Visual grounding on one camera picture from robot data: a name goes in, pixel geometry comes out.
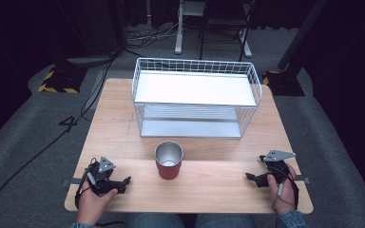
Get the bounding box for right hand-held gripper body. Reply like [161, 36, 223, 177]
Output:
[259, 149, 298, 185]

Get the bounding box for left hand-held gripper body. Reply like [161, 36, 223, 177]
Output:
[85, 156, 127, 196]

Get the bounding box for person's right hand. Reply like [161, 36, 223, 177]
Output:
[266, 163, 299, 215]

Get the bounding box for person's left hand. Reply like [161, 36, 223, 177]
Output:
[76, 185, 119, 226]

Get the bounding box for grey tape strip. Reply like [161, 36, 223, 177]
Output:
[61, 178, 84, 187]
[294, 175, 312, 185]

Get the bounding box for red cup with metal inside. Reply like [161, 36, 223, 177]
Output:
[153, 141, 184, 181]

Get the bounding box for person's legs in jeans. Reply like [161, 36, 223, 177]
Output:
[124, 213, 259, 228]

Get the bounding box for black yellow striped stand base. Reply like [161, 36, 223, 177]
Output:
[37, 64, 88, 95]
[261, 69, 306, 97]

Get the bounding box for black slanted stand pole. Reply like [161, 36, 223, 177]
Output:
[277, 0, 330, 71]

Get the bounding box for black metal chair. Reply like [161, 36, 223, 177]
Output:
[199, 0, 252, 63]

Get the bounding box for right hand-held gripper cable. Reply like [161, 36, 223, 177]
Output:
[271, 166, 300, 214]

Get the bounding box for hand-held gripper cable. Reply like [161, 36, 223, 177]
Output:
[74, 158, 98, 211]
[271, 166, 300, 214]

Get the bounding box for left hand-held gripper cable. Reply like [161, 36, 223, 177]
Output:
[74, 158, 98, 211]

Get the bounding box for long black floor cable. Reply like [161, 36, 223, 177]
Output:
[0, 50, 119, 221]

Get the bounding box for white wire shelf rack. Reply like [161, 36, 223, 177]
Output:
[131, 57, 263, 140]

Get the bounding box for bundle of floor cables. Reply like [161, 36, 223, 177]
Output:
[125, 21, 185, 50]

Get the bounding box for white desk frame leg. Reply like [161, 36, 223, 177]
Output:
[174, 0, 254, 59]

